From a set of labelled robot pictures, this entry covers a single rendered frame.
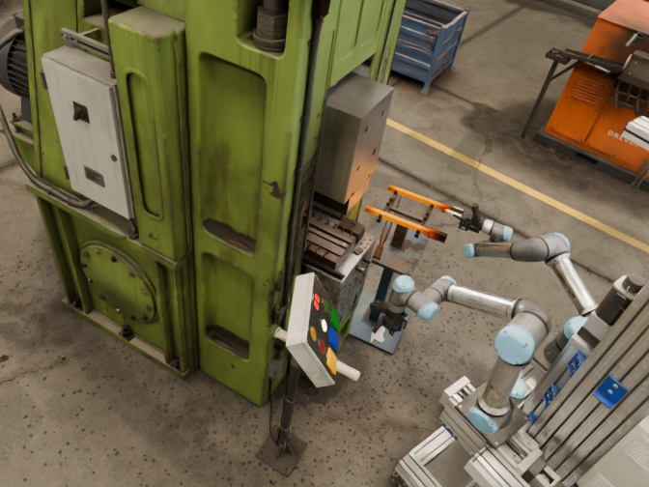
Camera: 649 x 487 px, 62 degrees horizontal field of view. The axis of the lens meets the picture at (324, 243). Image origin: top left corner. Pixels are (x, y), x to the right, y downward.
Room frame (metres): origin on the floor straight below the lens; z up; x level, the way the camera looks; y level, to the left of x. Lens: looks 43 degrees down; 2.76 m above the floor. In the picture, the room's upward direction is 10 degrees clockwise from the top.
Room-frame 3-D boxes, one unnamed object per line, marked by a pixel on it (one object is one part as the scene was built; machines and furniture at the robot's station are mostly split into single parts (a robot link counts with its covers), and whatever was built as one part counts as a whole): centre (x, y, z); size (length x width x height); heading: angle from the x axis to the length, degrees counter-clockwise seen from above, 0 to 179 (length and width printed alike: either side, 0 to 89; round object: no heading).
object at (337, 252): (1.94, 0.09, 0.96); 0.42 x 0.20 x 0.09; 68
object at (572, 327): (1.59, -1.16, 0.98); 0.13 x 0.12 x 0.14; 121
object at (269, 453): (1.31, 0.03, 0.05); 0.22 x 0.22 x 0.09; 68
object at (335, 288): (1.99, 0.08, 0.69); 0.56 x 0.38 x 0.45; 68
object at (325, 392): (1.84, -0.15, 0.01); 0.58 x 0.39 x 0.01; 158
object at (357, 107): (1.98, 0.07, 1.56); 0.42 x 0.39 x 0.40; 68
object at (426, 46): (6.12, -0.42, 0.36); 1.20 x 0.80 x 0.72; 66
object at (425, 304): (1.39, -0.42, 1.23); 0.11 x 0.11 x 0.08; 53
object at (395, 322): (1.43, -0.33, 1.07); 0.09 x 0.08 x 0.12; 45
